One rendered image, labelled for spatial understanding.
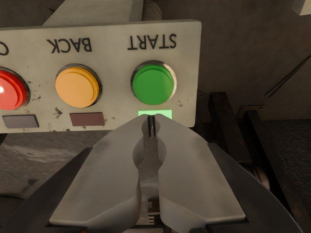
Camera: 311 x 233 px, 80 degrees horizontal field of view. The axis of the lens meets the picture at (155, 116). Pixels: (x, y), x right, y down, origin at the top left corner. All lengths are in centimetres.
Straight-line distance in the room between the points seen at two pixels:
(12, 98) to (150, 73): 14
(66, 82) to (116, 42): 6
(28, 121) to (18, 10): 72
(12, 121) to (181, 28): 20
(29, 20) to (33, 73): 72
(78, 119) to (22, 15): 75
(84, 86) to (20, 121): 9
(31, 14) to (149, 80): 77
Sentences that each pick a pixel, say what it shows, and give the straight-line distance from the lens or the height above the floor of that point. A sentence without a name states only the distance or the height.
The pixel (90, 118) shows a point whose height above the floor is 61.
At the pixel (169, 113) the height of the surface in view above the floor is 61.
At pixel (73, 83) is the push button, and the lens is 19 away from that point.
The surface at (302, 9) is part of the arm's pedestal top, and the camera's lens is 58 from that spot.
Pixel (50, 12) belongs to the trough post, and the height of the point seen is 1.
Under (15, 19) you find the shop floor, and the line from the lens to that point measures 96.
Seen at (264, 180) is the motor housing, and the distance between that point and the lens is 79.
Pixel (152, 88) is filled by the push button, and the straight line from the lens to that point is 18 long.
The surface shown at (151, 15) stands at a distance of 65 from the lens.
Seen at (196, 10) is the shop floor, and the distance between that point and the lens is 81.
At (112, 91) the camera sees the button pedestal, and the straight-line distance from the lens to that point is 20.
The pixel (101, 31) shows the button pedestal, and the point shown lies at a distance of 19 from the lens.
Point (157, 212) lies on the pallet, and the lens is 248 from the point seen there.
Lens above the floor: 75
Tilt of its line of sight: 41 degrees down
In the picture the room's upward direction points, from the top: 179 degrees clockwise
